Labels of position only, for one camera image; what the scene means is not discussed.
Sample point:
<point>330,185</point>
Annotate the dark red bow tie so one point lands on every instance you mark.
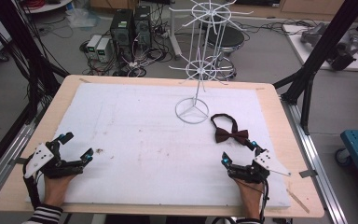
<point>231,135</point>

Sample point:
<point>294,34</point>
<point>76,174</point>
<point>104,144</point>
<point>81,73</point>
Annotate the black metal frame post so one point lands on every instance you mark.
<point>323,53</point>
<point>21,53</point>

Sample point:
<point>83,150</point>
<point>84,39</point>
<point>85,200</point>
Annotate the person's left hand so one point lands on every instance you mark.
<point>57,189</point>

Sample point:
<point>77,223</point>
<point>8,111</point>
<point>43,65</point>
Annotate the white round table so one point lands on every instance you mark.
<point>48,6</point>

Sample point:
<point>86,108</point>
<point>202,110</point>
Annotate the white floor platform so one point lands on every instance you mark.
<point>295,43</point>

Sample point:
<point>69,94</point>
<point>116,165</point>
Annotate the black round stool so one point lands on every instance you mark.
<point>230,40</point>

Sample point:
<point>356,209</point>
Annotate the thin wooden stick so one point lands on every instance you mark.
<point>297,200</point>

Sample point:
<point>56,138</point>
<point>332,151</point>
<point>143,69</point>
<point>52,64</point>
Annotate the grey machine with black parts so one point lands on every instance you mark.
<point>341,46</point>

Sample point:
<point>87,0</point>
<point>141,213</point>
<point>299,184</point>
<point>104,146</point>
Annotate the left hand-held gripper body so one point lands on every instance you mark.
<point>38,157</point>

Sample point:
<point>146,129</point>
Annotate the grey tape strip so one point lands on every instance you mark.
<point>307,173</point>
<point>18,160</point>

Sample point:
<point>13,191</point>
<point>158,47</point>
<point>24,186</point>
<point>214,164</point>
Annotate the person's right hand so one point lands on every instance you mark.
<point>250,196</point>

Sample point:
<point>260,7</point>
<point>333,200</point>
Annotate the aluminium rail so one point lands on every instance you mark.
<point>315,161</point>
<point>6,158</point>

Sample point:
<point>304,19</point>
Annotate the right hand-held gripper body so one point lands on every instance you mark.
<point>268,163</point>

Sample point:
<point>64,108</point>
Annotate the white cloth mat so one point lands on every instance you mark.
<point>155,149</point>

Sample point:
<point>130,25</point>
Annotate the black computer tower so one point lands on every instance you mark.
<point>143,26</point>
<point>122,34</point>

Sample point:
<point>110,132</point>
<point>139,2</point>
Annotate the grey bench power supply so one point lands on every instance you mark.
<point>103,50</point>
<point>93,46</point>

